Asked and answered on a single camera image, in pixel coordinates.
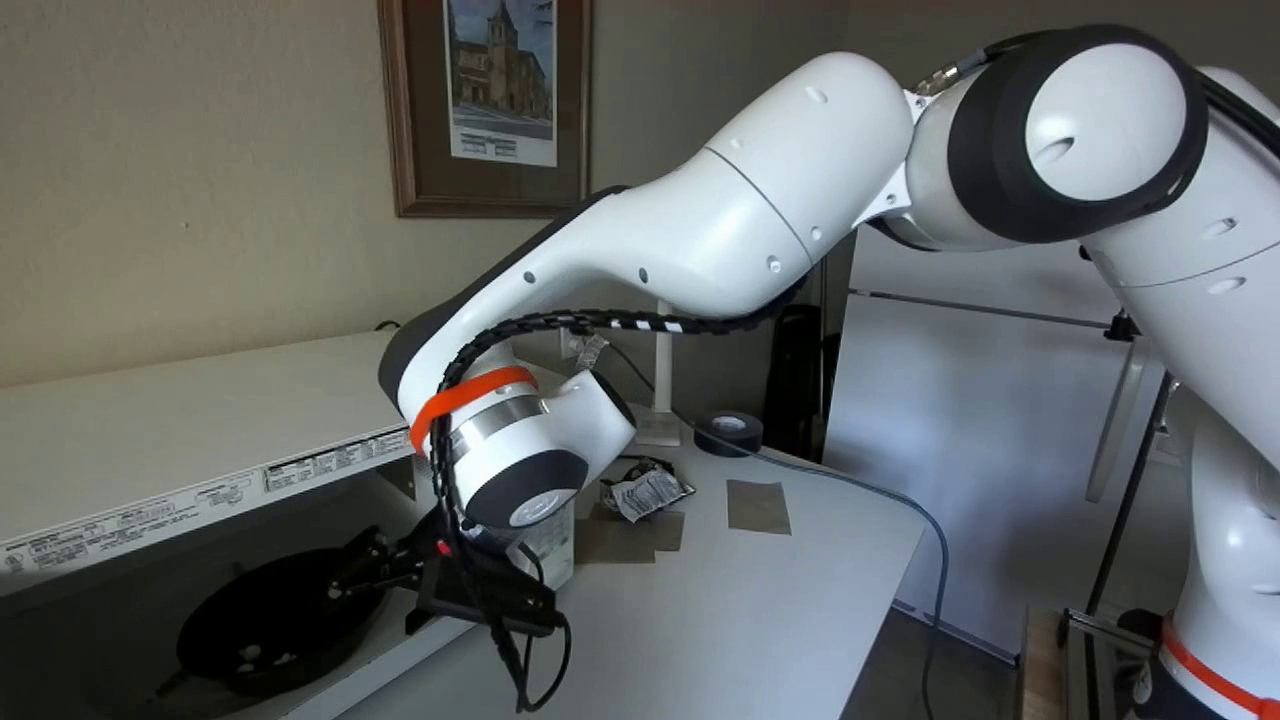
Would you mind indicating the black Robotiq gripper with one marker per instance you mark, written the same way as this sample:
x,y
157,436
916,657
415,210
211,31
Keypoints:
x,y
424,561

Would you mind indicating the black bowl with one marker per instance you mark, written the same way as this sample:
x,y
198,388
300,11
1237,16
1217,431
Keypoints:
x,y
267,624

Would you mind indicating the white microwave oven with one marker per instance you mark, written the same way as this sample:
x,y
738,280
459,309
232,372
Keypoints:
x,y
160,424

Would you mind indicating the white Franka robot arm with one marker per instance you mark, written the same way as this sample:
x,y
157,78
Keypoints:
x,y
745,214

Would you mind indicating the white popcorn piece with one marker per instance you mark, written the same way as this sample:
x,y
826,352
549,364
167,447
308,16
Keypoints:
x,y
250,654

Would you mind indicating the brown paper patch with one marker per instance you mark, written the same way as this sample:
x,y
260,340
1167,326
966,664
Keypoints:
x,y
756,510
654,536

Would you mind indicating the silver foil packet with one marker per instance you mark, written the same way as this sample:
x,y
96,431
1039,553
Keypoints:
x,y
650,492

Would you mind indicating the large white panel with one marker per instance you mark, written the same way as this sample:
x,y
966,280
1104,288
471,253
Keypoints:
x,y
986,442

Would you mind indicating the brown framed wall picture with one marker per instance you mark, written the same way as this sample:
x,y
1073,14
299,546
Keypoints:
x,y
424,104

